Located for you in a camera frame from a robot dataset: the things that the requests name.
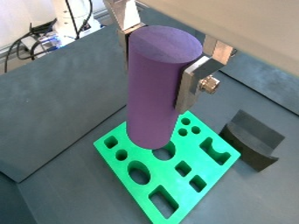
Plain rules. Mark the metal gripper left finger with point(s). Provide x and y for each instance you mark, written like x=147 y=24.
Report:
x=123 y=12

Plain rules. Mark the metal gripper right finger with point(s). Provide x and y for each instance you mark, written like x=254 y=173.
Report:
x=196 y=76

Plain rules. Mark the purple cylinder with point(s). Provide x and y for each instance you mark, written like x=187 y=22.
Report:
x=160 y=51

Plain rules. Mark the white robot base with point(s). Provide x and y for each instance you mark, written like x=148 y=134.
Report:
x=72 y=24

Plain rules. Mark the dark grey curved block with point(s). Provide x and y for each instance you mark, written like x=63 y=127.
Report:
x=254 y=139

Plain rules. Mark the green shape sorter board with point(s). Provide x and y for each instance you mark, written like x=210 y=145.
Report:
x=167 y=187

